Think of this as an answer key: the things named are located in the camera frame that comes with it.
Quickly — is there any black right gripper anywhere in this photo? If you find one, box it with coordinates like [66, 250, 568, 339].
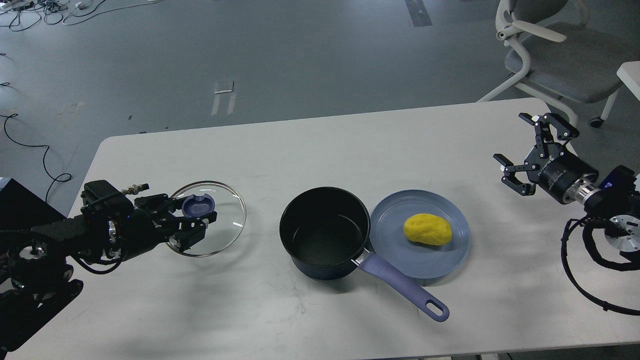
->
[493, 112, 599, 205]

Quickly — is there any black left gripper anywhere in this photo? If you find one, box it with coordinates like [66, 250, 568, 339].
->
[114, 193, 218, 261]

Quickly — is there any glass pot lid blue knob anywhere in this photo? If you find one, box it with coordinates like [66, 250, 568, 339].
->
[165, 180, 248, 258]

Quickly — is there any yellow potato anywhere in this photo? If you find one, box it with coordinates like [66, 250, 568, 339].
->
[402, 213, 453, 246]

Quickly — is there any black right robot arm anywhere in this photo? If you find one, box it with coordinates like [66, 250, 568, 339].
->
[493, 112, 640, 317]

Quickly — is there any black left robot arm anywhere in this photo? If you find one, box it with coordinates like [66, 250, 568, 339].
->
[1, 180, 218, 357]

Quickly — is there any grey white office chair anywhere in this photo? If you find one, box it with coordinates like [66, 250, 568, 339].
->
[480, 0, 639, 128]

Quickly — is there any white table edge right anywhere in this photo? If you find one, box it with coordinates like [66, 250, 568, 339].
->
[616, 60, 640, 101]

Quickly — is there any black box at left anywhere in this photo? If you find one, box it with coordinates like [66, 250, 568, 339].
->
[0, 177, 66, 230]

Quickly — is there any blue round plate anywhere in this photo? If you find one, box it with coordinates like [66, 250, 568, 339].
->
[369, 189, 471, 280]

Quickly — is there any dark blue saucepan purple handle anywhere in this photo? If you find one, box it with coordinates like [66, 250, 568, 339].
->
[279, 186, 450, 322]

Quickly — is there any cable bundle on floor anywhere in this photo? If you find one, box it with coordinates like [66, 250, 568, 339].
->
[0, 0, 161, 33]

